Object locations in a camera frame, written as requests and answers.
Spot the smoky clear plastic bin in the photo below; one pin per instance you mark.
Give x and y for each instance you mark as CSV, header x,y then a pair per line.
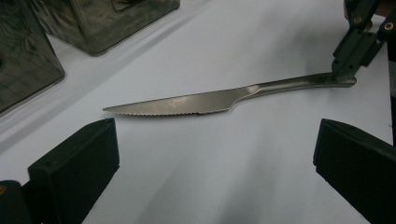
x,y
102,28
25,62

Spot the steel table knife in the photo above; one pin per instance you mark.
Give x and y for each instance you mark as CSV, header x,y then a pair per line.
x,y
202,104

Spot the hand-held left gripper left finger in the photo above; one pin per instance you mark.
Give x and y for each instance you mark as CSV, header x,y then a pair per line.
x,y
77,168

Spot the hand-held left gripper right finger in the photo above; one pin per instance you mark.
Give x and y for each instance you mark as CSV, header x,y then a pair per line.
x,y
358,165

